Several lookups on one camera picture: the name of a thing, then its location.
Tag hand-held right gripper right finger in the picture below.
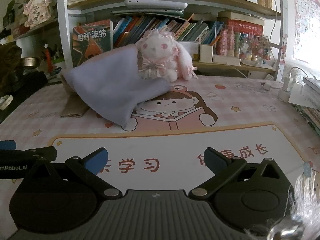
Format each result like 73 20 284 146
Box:
188 147 283 197

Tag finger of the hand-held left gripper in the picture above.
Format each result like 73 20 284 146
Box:
24 146 58 165
0 140 17 151

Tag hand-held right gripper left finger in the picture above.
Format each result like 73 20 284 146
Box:
24 147 123 198

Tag pinkish beige knit garment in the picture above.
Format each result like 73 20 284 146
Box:
59 70 91 118

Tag lavender knit garment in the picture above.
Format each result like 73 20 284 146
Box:
64 44 172 132

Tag pink cartoon desk mat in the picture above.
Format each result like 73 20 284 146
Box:
0 76 320 230

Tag dark brown fuzzy object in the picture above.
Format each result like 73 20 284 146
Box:
0 42 23 91

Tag metal bowl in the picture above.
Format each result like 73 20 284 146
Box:
20 57 41 68

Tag white tassel with clear bead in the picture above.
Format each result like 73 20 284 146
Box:
264 162 320 240

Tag white charger plug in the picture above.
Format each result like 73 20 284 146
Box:
278 74 296 103

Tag low white box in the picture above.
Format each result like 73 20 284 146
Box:
212 54 241 66

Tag white pen holder box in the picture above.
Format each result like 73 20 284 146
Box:
199 43 214 63

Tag stack of books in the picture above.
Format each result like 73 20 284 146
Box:
288 76 320 136

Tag pink white plush bunny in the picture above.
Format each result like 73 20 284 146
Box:
135 29 198 82

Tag dark orange cover book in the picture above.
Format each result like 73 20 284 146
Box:
72 19 114 67

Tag flower ornament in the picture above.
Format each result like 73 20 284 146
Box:
239 34 272 63

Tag white bookshelf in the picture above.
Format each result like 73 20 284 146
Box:
56 0 288 81

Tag red book box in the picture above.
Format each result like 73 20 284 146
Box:
217 11 265 56

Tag doll in floral dress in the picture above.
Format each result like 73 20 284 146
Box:
22 0 54 28

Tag row of colourful books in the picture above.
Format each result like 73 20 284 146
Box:
112 14 225 50

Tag white flat tablet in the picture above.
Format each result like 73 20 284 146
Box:
124 0 188 12

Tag alphabet wall poster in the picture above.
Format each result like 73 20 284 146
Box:
291 0 320 65

